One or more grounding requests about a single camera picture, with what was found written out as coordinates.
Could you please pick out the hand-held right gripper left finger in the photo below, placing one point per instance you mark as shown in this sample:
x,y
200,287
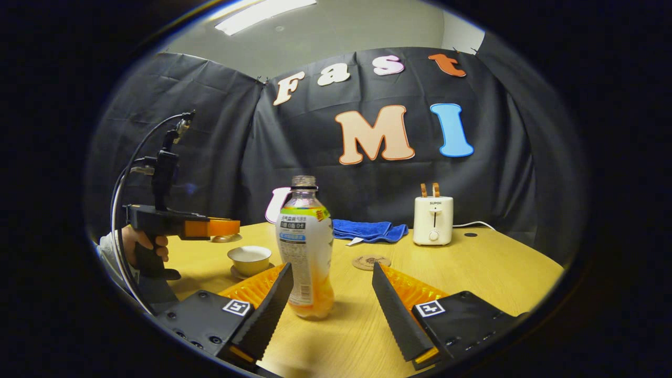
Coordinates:
x,y
266,315

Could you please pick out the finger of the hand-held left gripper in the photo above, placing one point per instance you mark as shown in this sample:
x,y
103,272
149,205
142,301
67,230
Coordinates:
x,y
215,228

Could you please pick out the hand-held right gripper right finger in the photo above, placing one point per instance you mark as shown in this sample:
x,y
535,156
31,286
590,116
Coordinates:
x,y
401,320

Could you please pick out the cream teacup lid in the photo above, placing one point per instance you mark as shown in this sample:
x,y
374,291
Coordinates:
x,y
226,238

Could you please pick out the cream teacup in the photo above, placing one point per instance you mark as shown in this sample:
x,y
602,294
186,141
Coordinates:
x,y
249,262

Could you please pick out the round cork coaster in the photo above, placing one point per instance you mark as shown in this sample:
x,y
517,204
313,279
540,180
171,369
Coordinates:
x,y
371,262

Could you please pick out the clear labelled water bottle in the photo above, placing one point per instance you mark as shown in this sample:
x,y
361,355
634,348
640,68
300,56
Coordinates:
x,y
304,252

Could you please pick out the cream saucer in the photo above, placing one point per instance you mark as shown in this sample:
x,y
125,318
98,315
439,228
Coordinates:
x,y
236,274

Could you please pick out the black backdrop cloth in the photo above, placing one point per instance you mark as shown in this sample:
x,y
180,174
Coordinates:
x,y
220,157

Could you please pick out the blue towel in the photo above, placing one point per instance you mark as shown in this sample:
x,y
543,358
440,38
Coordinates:
x,y
367,230

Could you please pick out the cream toaster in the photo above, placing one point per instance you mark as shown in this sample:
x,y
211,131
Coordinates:
x,y
433,220

